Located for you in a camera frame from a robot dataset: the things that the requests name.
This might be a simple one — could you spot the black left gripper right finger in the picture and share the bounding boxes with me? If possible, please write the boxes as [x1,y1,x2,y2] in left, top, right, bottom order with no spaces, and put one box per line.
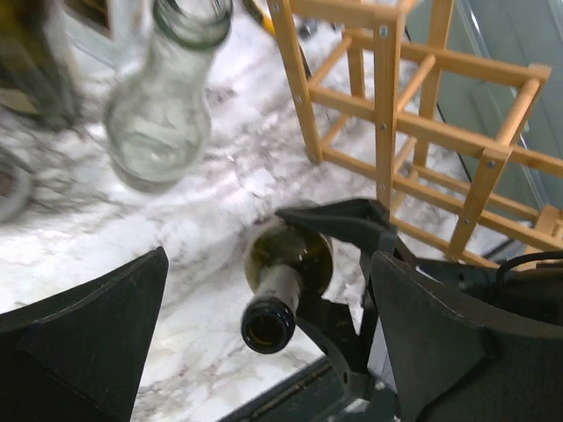
[371,252,562,421]

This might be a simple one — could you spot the round clear glass bottle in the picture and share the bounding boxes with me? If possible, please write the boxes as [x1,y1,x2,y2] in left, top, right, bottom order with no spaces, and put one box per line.
[105,1,233,192]

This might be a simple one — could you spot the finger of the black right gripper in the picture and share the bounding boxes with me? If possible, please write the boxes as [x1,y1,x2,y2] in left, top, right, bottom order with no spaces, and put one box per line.
[275,198,392,246]
[296,295,378,396]

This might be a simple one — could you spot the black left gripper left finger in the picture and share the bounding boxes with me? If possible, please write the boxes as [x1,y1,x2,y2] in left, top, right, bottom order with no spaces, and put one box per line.
[1,247,169,421]

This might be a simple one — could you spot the olive wine bottle brown label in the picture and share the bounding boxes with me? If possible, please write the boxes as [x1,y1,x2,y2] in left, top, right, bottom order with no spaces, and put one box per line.
[1,146,34,223]

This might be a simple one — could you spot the yellow handled pliers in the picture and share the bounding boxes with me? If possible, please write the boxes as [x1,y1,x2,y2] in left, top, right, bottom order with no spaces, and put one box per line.
[242,0,275,38]

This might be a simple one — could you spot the green wine bottle white label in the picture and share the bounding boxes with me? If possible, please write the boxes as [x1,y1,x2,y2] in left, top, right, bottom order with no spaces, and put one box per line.
[241,215,333,354]

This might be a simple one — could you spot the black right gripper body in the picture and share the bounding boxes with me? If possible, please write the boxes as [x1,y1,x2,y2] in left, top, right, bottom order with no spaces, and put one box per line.
[342,228,563,422]

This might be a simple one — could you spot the green wine bottle cream label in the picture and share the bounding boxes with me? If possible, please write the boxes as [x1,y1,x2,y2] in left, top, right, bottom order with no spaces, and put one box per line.
[1,1,81,130]

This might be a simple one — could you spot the square clear liquor bottle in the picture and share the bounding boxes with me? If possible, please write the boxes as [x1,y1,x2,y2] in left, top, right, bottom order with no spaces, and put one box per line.
[62,0,150,68]

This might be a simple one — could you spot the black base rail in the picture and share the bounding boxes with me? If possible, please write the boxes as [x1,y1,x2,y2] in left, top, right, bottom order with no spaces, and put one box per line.
[219,357,350,422]

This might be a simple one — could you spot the wooden wine rack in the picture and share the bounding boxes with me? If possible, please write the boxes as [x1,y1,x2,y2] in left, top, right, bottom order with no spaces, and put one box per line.
[268,1,562,266]

